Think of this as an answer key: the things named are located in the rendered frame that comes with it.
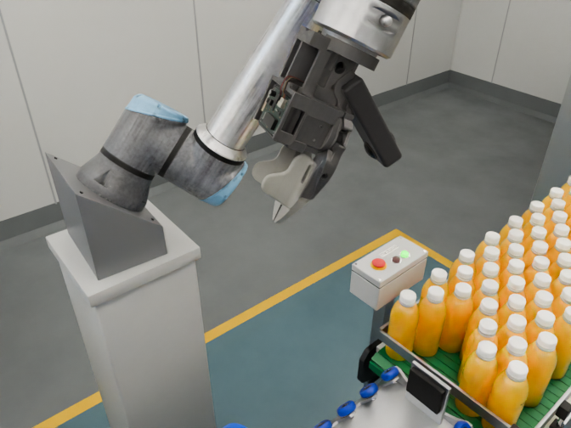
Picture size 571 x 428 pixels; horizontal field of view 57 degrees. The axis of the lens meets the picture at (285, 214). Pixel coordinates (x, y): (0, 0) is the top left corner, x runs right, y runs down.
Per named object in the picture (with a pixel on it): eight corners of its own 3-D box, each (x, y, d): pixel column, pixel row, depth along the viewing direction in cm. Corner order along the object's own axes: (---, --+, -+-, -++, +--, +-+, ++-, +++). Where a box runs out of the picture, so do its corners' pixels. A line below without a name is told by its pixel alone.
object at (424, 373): (400, 400, 124) (407, 365, 117) (407, 395, 125) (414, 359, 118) (435, 429, 118) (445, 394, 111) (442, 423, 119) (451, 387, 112)
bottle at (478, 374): (486, 419, 123) (505, 367, 112) (455, 414, 124) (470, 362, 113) (483, 395, 128) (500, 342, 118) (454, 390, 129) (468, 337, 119)
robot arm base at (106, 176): (68, 164, 138) (87, 132, 137) (129, 190, 151) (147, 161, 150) (87, 193, 125) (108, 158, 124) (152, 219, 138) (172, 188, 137)
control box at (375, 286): (348, 291, 145) (351, 262, 139) (396, 261, 155) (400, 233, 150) (376, 311, 138) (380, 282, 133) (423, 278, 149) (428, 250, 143)
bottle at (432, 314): (438, 340, 143) (450, 290, 132) (436, 360, 137) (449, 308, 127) (412, 335, 145) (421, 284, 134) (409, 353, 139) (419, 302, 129)
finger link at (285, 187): (240, 211, 59) (274, 138, 57) (284, 223, 62) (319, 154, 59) (247, 224, 57) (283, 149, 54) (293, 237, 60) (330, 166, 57)
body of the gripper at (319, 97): (250, 122, 59) (296, 19, 55) (313, 146, 63) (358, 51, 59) (271, 146, 53) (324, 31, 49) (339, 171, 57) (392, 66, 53)
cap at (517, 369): (502, 370, 112) (505, 364, 111) (515, 363, 113) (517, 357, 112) (517, 383, 109) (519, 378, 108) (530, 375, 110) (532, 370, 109)
